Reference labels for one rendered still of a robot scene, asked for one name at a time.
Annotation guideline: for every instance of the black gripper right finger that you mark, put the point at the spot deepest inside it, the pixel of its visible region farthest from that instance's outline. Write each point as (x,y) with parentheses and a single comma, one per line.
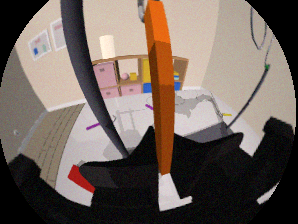
(190,159)

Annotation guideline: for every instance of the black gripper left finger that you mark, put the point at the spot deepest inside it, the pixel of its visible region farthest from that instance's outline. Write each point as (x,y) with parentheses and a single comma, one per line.
(140,169)

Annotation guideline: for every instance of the long grey flat plate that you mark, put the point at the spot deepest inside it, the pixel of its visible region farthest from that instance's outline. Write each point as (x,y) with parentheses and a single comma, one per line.
(77,47)

